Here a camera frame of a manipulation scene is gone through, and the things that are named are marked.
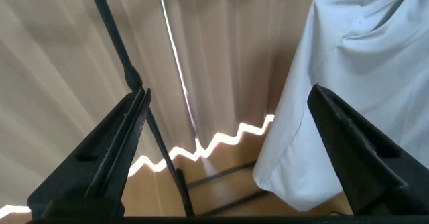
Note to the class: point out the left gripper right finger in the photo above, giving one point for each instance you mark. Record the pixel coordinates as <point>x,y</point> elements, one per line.
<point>368,163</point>

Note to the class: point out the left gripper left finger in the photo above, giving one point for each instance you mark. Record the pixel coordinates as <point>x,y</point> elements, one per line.
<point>100,163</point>

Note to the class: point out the black clothes rack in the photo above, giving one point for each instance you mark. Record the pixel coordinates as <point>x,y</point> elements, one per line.
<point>132,76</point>

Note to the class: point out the beige curtain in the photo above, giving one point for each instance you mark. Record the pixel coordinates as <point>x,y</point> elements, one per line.
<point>50,83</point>

